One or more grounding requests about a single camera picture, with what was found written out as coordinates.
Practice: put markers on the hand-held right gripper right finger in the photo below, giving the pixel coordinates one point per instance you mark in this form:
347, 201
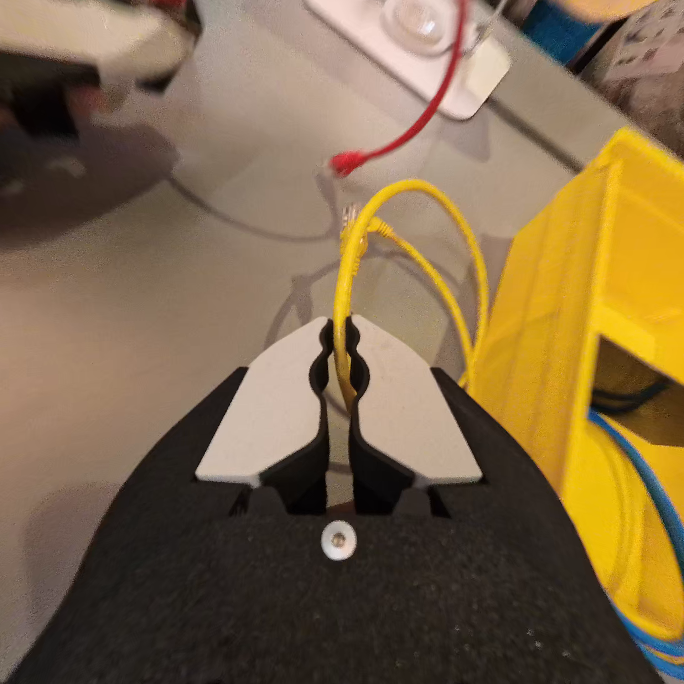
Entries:
417, 422

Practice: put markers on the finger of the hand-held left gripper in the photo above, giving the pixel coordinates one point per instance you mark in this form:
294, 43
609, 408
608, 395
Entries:
80, 37

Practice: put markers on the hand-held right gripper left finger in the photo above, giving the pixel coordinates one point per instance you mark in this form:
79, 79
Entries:
267, 422

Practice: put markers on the yellow storage bin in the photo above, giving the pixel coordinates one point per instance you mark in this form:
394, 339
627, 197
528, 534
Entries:
545, 347

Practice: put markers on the white monitor stand base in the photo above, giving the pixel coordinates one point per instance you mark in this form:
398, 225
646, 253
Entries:
406, 69

